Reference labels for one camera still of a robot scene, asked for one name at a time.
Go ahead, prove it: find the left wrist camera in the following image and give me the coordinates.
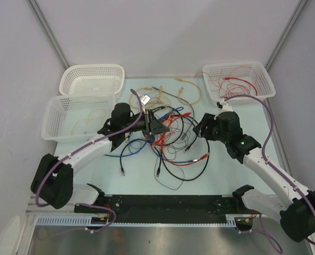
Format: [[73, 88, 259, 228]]
[[139, 94, 151, 105]]

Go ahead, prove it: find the white basket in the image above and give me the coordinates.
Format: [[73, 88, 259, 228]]
[[200, 61, 276, 105], [59, 64, 125, 98]]

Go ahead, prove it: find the translucent basket front left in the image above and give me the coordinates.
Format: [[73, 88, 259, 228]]
[[41, 92, 116, 142]]

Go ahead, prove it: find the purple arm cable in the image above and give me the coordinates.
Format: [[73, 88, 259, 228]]
[[223, 95, 315, 245], [33, 89, 147, 208]]

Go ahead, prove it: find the thin black wire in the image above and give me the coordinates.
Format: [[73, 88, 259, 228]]
[[154, 148, 186, 191]]

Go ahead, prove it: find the thick black cable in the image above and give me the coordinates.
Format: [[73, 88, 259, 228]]
[[151, 106, 211, 182]]

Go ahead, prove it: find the yellow ethernet cable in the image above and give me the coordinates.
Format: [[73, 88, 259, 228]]
[[175, 76, 202, 105], [128, 86, 171, 111]]

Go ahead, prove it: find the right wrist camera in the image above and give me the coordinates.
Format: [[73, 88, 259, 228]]
[[216, 99, 234, 115]]

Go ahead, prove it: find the blue ethernet cable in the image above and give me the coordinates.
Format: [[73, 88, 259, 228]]
[[146, 106, 184, 144], [104, 139, 198, 165]]

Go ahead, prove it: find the white basket right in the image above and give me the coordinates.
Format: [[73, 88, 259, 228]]
[[200, 61, 276, 105]]

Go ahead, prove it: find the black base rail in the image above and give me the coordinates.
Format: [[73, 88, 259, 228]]
[[74, 192, 259, 225]]

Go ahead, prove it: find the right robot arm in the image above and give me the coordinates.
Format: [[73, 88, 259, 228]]
[[193, 111, 315, 244]]

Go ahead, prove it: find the black ethernet cable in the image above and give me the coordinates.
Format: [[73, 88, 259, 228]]
[[119, 106, 171, 177]]

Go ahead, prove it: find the red ethernet cable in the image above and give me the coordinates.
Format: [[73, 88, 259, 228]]
[[151, 111, 210, 167], [223, 76, 259, 96]]

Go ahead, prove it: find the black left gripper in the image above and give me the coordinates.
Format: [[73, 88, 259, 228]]
[[122, 109, 169, 135]]

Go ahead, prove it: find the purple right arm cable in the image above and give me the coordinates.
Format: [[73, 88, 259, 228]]
[[223, 95, 315, 245]]

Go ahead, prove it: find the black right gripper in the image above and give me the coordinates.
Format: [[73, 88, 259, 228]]
[[192, 113, 229, 145]]

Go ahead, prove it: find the thin red wire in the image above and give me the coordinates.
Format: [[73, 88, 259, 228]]
[[193, 66, 259, 99]]

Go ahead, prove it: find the thin orange wire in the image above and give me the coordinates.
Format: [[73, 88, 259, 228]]
[[205, 67, 253, 98]]

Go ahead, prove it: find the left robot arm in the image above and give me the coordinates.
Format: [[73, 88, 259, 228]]
[[30, 103, 169, 213]]

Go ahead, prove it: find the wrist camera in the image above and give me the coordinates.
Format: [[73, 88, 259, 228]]
[[216, 99, 234, 115], [139, 94, 151, 105]]

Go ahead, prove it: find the grey ethernet cable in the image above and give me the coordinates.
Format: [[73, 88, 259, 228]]
[[151, 86, 198, 141]]

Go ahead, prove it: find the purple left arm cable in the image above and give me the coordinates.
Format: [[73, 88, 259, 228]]
[[33, 89, 147, 208]]

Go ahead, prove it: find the white basket back left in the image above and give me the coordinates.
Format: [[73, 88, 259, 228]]
[[59, 64, 125, 98]]

